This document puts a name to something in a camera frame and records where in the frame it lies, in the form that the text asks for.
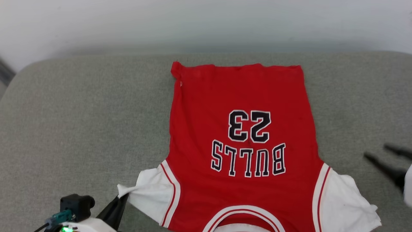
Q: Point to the grey fabric sofa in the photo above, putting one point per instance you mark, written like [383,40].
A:
[80,129]

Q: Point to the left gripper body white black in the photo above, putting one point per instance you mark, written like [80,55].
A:
[90,226]

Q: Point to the red and white basketball jersey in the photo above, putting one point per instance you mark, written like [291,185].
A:
[241,129]

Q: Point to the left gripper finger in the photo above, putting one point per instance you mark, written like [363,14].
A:
[115,209]

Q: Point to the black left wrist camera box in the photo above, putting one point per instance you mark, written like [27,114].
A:
[77,204]

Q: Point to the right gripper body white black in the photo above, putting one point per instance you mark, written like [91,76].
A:
[408,187]

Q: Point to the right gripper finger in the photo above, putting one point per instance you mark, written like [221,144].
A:
[389,170]
[400,152]

